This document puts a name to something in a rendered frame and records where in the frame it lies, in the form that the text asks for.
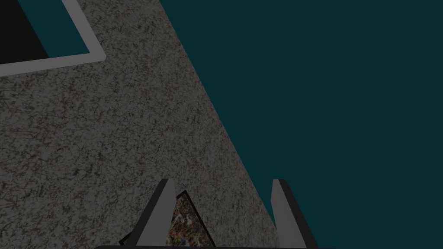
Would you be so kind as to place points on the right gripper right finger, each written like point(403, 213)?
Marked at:
point(287, 221)

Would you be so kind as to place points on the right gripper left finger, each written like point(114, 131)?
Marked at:
point(157, 218)

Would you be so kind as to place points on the black-framed mottled picture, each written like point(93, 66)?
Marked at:
point(187, 224)

